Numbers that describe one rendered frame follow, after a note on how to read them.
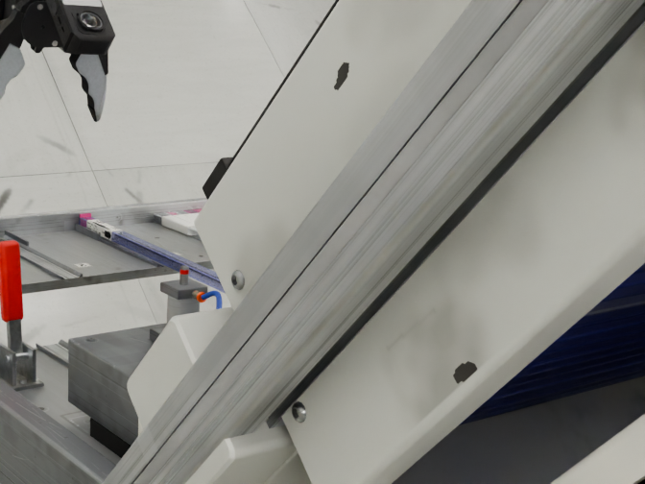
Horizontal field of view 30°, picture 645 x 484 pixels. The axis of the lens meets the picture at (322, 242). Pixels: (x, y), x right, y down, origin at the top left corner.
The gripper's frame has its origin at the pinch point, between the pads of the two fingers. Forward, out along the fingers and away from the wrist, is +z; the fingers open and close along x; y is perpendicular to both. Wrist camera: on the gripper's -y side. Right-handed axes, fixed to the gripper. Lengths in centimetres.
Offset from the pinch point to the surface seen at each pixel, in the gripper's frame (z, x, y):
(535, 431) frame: -15, 9, -75
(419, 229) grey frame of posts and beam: -30, 25, -78
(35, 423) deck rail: 1.6, 20.6, -45.2
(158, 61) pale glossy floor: 39, -87, 120
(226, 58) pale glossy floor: 39, -106, 121
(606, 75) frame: -38, 23, -83
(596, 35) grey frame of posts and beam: -39, 24, -83
